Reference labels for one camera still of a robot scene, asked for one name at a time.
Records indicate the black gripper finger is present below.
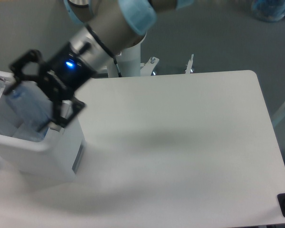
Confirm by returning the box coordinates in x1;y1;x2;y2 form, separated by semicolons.
3;49;48;95
37;96;86;132

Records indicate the white metal base frame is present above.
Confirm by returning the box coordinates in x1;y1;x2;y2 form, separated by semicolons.
95;54;195;79

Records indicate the black cable on pedestal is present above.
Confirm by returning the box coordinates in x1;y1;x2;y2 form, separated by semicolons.
113;56;123;78

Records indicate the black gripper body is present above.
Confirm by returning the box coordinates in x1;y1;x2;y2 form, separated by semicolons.
37;42;96;101

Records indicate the white trash can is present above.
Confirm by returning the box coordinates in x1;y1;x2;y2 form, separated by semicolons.
0;72;85;181

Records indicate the clear plastic water bottle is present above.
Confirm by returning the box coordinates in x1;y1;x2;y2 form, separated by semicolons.
5;82;52;142

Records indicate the blue plastic bag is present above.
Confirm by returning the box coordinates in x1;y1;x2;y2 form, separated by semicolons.
251;0;285;22

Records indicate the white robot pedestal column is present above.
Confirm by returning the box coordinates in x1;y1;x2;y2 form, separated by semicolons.
106;34;146;78

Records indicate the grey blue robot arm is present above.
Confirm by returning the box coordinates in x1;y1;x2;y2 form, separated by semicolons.
4;0;192;132

